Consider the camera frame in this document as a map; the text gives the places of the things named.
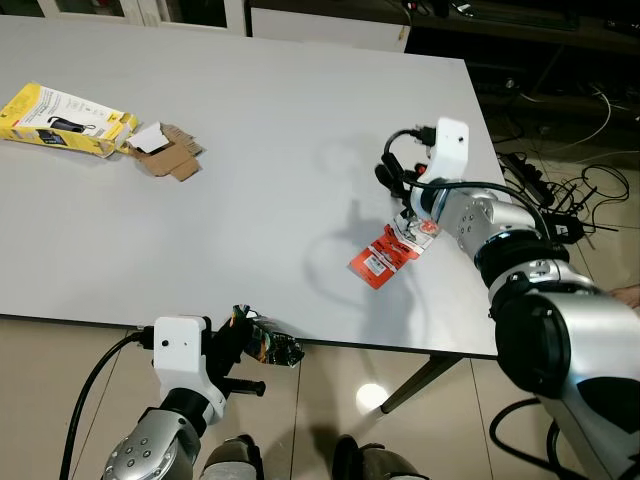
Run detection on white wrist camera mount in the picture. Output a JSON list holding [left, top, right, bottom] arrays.
[[422, 117, 472, 216], [152, 315, 229, 421]]

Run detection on person's bare foot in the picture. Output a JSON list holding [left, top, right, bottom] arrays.
[[612, 285, 640, 308]]

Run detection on black router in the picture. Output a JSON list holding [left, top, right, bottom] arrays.
[[545, 210, 586, 241]]

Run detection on yellow cardboard box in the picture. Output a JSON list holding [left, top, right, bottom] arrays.
[[0, 82, 141, 159]]

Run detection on white low cabinet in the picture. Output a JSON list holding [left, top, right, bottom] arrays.
[[248, 5, 413, 53]]

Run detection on white table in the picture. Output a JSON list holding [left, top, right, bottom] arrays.
[[0, 15, 506, 416]]

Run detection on robot right leg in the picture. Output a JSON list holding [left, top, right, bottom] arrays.
[[332, 433, 431, 480]]

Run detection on black floor cable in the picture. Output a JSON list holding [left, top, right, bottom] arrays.
[[487, 395, 566, 476]]

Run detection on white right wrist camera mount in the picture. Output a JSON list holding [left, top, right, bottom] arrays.
[[422, 117, 472, 216]]

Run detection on black power strip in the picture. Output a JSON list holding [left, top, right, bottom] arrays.
[[500, 150, 551, 201]]

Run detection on tangled black cable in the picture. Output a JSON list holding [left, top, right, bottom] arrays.
[[545, 160, 636, 236]]

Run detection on brown cardboard piece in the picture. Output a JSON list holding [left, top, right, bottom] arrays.
[[125, 123, 206, 183]]

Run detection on glass display cabinet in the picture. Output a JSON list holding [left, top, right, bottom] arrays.
[[0, 0, 249, 36]]

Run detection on red packaging card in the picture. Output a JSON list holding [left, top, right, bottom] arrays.
[[347, 213, 443, 291]]

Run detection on white floor cable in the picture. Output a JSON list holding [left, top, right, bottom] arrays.
[[540, 85, 616, 136]]

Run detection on white paper scrap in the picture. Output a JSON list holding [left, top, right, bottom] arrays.
[[128, 122, 169, 154]]

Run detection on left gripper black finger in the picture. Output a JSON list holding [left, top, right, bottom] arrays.
[[210, 314, 258, 371]]

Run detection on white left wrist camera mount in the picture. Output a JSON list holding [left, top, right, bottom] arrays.
[[152, 315, 229, 421]]

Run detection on black snack wrapper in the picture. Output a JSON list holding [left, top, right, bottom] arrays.
[[230, 305, 306, 369]]

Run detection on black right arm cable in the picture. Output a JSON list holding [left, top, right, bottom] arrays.
[[376, 123, 566, 251]]

